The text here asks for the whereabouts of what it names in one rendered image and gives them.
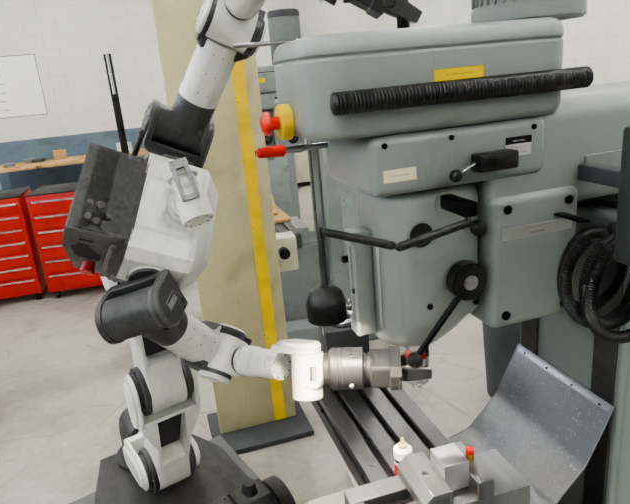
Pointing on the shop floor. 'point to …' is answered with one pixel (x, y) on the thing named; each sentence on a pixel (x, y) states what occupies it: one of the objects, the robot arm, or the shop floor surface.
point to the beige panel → (237, 241)
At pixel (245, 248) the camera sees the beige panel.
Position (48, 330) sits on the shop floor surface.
